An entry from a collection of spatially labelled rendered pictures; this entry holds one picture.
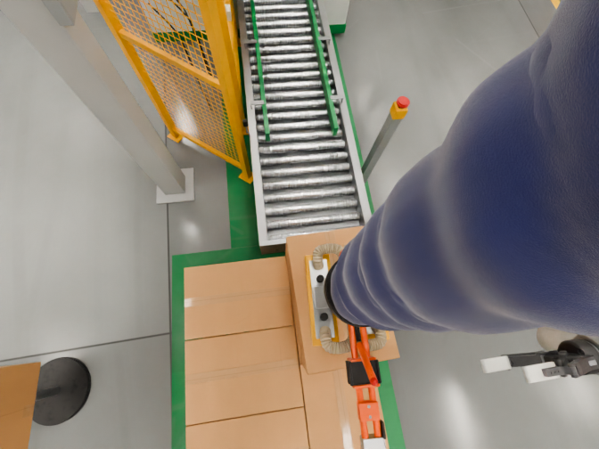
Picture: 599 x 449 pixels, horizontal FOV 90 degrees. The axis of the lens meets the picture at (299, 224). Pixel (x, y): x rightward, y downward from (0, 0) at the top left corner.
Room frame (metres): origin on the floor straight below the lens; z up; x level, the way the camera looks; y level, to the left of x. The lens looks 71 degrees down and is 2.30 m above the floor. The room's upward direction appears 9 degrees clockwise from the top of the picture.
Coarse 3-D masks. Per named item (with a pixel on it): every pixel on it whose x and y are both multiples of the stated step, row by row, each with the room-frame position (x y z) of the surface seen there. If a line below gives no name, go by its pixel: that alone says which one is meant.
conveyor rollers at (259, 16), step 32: (256, 0) 2.48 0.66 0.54; (288, 0) 2.55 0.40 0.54; (288, 32) 2.19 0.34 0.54; (320, 32) 2.27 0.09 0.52; (288, 64) 1.85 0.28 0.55; (256, 96) 1.51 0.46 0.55; (288, 96) 1.57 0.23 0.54; (320, 96) 1.64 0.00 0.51; (288, 128) 1.30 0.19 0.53; (288, 160) 1.04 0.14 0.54; (320, 160) 1.09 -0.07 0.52; (320, 192) 0.84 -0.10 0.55; (352, 192) 0.89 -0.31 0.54; (288, 224) 0.59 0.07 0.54
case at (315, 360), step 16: (288, 240) 0.38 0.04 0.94; (304, 240) 0.39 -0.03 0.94; (320, 240) 0.41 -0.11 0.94; (336, 240) 0.42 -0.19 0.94; (288, 256) 0.32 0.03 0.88; (304, 256) 0.32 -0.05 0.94; (336, 256) 0.34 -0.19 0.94; (288, 272) 0.29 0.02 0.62; (304, 272) 0.24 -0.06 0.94; (304, 288) 0.17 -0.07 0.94; (304, 304) 0.10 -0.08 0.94; (304, 320) 0.04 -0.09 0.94; (304, 336) -0.03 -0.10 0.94; (304, 352) -0.09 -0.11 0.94; (320, 352) -0.08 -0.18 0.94; (384, 352) -0.04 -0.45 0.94; (304, 368) -0.17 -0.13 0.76; (320, 368) -0.14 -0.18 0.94; (336, 368) -0.13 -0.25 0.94
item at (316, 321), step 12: (312, 264) 0.25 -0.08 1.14; (324, 264) 0.25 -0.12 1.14; (312, 276) 0.20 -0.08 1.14; (324, 276) 0.21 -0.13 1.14; (312, 288) 0.15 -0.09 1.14; (312, 300) 0.11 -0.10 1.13; (312, 312) 0.07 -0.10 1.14; (324, 312) 0.07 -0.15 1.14; (312, 324) 0.02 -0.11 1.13; (324, 324) 0.03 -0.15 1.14; (336, 324) 0.04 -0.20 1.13; (312, 336) -0.02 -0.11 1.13; (336, 336) 0.00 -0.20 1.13
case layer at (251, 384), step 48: (192, 288) 0.12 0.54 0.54; (240, 288) 0.17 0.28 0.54; (288, 288) 0.21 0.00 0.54; (192, 336) -0.13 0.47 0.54; (240, 336) -0.09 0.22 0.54; (288, 336) -0.05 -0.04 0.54; (192, 384) -0.35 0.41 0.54; (240, 384) -0.32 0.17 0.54; (288, 384) -0.28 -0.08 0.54; (336, 384) -0.24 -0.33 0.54; (192, 432) -0.56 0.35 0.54; (240, 432) -0.53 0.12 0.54; (288, 432) -0.49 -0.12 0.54; (336, 432) -0.46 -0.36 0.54
